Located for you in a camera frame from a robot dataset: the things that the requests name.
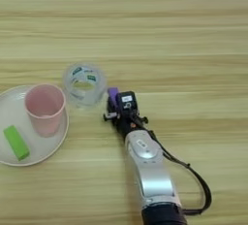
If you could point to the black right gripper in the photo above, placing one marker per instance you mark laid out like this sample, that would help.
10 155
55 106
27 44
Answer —
127 125

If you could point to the green rectangular block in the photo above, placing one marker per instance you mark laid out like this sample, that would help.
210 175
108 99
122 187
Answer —
16 142

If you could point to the clear packing tape roll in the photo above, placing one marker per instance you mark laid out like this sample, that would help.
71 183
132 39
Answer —
69 81

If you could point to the round white plate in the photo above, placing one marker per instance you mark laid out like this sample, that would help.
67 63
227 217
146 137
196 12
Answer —
42 148

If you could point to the pink plastic cup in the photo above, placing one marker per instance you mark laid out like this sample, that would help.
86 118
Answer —
45 106

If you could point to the purple rectangular block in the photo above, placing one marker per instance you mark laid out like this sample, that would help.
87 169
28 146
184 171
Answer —
113 93

